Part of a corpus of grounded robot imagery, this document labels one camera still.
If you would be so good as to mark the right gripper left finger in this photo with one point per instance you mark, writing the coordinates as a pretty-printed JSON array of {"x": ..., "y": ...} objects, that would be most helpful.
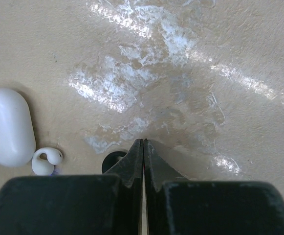
[{"x": 104, "y": 204}]

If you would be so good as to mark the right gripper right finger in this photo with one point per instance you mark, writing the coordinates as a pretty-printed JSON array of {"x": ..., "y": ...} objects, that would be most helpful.
[{"x": 178, "y": 206}]

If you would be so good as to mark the black earbud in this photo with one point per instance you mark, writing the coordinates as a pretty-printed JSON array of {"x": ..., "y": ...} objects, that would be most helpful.
[{"x": 111, "y": 159}]

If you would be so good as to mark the white earbud charging case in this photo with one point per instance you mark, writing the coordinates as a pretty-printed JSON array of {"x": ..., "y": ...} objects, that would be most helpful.
[{"x": 17, "y": 140}]

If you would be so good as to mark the white earbud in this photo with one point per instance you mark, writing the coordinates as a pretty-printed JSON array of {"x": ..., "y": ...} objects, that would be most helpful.
[{"x": 44, "y": 161}]

